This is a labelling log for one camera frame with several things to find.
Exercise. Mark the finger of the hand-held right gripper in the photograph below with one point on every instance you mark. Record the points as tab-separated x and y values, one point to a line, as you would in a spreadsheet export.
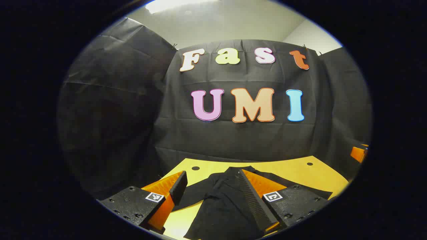
357	154

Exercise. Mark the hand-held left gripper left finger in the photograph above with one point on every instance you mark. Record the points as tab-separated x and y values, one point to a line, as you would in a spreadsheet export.
180	186

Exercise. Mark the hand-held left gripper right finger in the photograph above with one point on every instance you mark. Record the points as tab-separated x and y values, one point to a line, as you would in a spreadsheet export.
254	200

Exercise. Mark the black coat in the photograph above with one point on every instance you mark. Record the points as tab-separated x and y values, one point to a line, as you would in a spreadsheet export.
220	206

